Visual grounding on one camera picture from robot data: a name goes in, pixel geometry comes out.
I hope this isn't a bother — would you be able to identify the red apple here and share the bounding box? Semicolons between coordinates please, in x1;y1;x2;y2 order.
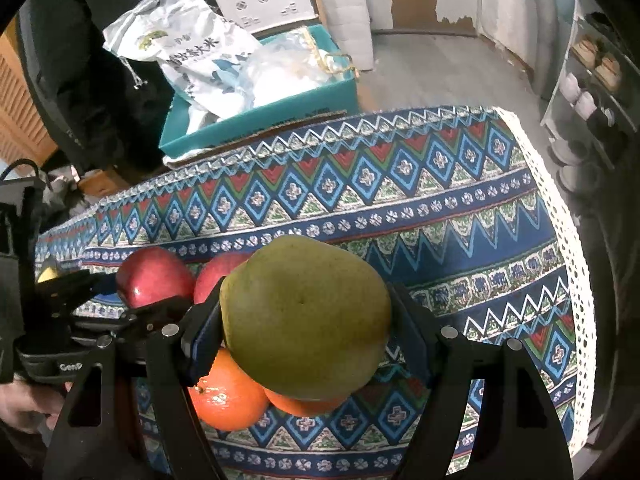
193;252;250;304
116;247;195;309

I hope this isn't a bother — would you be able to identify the large yellow-green pear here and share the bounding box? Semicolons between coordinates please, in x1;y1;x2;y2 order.
219;235;392;401

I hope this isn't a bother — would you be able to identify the person's left hand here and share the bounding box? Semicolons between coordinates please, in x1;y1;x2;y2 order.
0;379;65;434

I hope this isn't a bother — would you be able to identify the large orange centre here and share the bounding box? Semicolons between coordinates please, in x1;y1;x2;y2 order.
188;347;269;432

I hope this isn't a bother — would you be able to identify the wooden louvred cabinet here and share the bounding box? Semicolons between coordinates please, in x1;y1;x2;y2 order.
0;18;58;166

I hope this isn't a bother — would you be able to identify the orange right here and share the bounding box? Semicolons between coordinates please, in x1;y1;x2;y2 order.
264;388;347;417

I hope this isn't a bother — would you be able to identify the black hanging garment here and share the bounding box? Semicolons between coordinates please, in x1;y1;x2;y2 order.
16;0;174;182

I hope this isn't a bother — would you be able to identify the teal cardboard box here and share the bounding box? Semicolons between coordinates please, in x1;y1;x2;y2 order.
158;23;362;158

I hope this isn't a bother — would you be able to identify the patterned blue tablecloth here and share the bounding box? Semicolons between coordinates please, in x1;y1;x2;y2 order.
36;106;596;453

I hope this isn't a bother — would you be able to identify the white printed rice bag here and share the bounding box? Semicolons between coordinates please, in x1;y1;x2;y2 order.
103;0;260;120

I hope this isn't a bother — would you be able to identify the clear plastic bag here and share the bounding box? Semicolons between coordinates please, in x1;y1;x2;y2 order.
235;26;355;112

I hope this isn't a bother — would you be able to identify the shoe rack with shoes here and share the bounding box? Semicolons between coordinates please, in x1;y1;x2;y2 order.
541;0;639;197

